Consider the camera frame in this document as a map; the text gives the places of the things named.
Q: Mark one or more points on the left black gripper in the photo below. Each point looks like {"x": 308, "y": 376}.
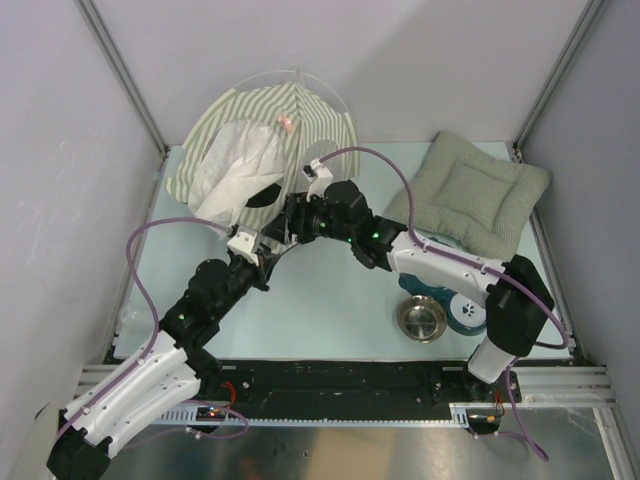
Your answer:
{"x": 262, "y": 272}

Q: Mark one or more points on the green checked cushion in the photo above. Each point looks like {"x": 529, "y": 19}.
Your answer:
{"x": 465, "y": 194}

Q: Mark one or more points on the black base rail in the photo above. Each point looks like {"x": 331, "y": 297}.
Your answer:
{"x": 351, "y": 390}

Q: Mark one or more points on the teal double bowl stand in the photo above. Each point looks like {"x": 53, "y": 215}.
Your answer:
{"x": 464, "y": 316}

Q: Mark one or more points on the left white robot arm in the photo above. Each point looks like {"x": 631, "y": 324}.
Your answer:
{"x": 171, "y": 367}

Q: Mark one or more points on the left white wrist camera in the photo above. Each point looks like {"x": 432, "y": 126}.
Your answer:
{"x": 244, "y": 243}

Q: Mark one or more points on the white slotted cable duct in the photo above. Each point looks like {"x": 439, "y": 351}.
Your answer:
{"x": 196, "y": 417}

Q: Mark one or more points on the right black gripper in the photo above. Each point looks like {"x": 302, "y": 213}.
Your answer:
{"x": 298, "y": 211}

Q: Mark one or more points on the stainless steel bowl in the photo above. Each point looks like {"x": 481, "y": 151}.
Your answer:
{"x": 421, "y": 318}

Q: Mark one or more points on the striped green white pet tent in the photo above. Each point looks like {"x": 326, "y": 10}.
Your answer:
{"x": 232, "y": 158}

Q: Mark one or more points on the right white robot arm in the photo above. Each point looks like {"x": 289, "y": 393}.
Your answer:
{"x": 514, "y": 296}

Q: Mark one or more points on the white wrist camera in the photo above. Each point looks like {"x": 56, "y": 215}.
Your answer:
{"x": 319, "y": 177}
{"x": 244, "y": 243}

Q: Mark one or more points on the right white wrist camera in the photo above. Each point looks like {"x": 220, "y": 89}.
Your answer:
{"x": 319, "y": 177}

